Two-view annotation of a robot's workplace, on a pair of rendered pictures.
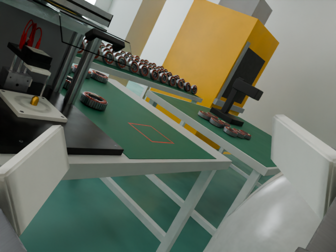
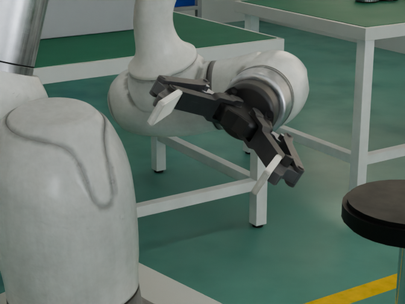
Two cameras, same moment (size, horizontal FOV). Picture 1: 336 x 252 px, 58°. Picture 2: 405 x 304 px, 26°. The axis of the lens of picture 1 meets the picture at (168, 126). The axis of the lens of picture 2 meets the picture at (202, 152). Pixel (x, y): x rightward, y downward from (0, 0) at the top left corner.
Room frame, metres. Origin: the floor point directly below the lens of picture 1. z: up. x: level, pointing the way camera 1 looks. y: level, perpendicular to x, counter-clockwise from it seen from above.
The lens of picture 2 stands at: (1.01, 0.35, 1.33)
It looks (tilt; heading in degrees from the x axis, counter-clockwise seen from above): 18 degrees down; 204
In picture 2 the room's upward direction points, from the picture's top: straight up
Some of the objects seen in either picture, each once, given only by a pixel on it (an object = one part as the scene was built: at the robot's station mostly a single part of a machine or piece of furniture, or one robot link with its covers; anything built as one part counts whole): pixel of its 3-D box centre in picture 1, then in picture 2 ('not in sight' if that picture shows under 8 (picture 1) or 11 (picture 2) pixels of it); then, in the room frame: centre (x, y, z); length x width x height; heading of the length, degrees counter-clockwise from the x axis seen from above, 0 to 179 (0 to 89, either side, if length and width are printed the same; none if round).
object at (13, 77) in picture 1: (14, 79); not in sight; (0.92, 0.50, 0.80); 0.08 x 0.05 x 0.06; 147
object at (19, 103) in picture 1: (32, 106); not in sight; (0.84, 0.38, 0.78); 0.15 x 0.15 x 0.01; 57
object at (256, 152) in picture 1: (228, 166); not in sight; (2.83, -0.69, 0.38); 1.85 x 1.10 x 0.75; 147
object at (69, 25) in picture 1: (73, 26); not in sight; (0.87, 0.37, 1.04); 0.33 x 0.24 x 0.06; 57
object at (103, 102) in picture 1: (94, 100); not in sight; (1.23, 0.32, 0.77); 0.11 x 0.11 x 0.04
